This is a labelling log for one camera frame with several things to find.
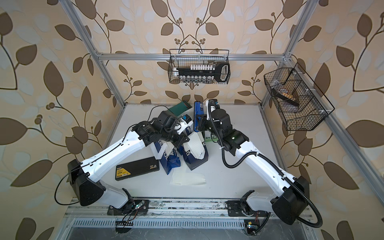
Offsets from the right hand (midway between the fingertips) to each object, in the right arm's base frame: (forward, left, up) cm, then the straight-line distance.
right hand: (198, 115), depth 73 cm
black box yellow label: (-14, +37, -28) cm, 49 cm away
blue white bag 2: (-11, +4, -11) cm, 16 cm away
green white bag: (-13, -4, 0) cm, 14 cm away
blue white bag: (-14, +16, -12) cm, 24 cm away
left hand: (-8, +6, -6) cm, 12 cm away
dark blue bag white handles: (-14, +3, -24) cm, 28 cm away
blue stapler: (+1, 0, +3) cm, 3 cm away
